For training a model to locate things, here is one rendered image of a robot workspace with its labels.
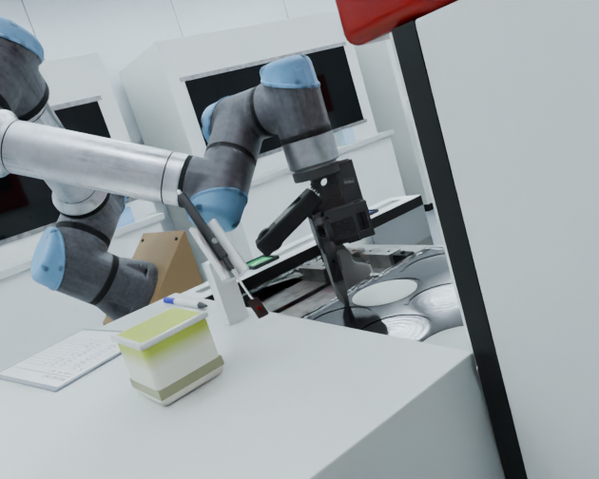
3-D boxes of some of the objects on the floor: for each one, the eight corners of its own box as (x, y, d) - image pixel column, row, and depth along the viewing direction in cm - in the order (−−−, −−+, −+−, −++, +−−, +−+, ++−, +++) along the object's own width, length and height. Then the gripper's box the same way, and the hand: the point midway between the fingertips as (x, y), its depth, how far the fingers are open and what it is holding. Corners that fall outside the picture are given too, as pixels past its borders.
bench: (422, 225, 491) (362, -3, 451) (261, 310, 394) (167, 29, 355) (346, 228, 579) (290, 38, 540) (199, 297, 483) (118, 72, 443)
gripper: (355, 157, 74) (395, 299, 78) (343, 156, 83) (379, 283, 87) (295, 176, 74) (338, 318, 78) (289, 172, 83) (329, 300, 87)
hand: (339, 298), depth 82 cm, fingers closed
